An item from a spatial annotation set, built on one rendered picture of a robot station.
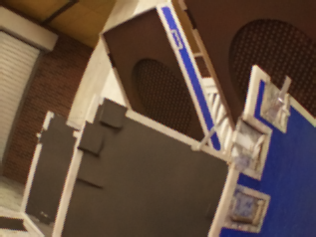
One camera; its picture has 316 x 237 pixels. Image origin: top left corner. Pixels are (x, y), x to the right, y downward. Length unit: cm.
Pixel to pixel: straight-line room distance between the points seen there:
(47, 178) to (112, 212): 100
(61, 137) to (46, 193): 43
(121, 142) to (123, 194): 23
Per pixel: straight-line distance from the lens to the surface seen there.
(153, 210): 169
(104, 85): 367
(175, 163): 173
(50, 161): 247
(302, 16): 148
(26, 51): 677
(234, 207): 79
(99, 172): 151
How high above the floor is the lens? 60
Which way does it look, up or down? 12 degrees up
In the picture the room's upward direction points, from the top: 17 degrees clockwise
